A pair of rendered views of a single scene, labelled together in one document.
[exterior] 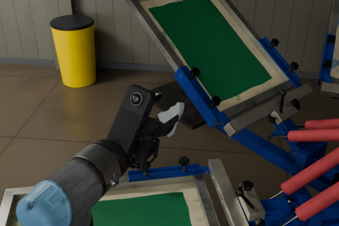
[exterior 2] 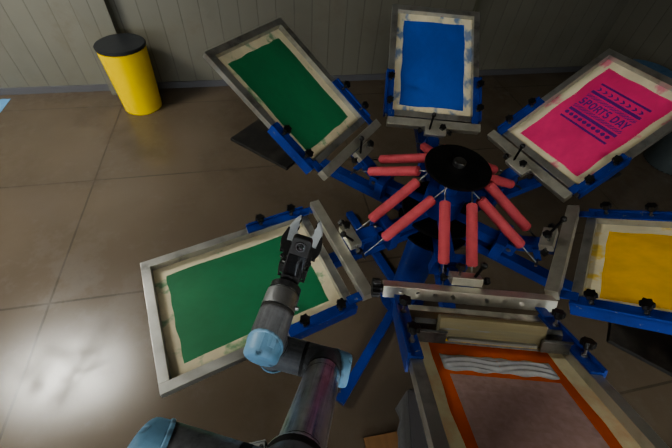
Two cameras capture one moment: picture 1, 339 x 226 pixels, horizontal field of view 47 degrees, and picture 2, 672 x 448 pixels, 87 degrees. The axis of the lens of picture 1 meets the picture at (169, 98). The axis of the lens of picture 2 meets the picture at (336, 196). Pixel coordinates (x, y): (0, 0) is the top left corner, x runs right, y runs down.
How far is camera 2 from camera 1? 0.39 m
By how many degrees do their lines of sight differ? 24
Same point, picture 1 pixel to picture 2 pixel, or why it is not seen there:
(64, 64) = (124, 93)
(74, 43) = (130, 69)
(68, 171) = (271, 317)
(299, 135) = (377, 171)
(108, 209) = (238, 260)
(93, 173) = (286, 311)
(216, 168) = (318, 209)
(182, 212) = not seen: hidden behind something
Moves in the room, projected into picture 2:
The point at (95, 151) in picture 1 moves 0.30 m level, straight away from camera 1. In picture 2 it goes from (281, 293) to (232, 201)
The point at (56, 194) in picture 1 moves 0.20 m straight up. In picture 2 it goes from (271, 338) to (263, 290)
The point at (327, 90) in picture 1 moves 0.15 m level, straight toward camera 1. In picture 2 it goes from (392, 122) to (391, 138)
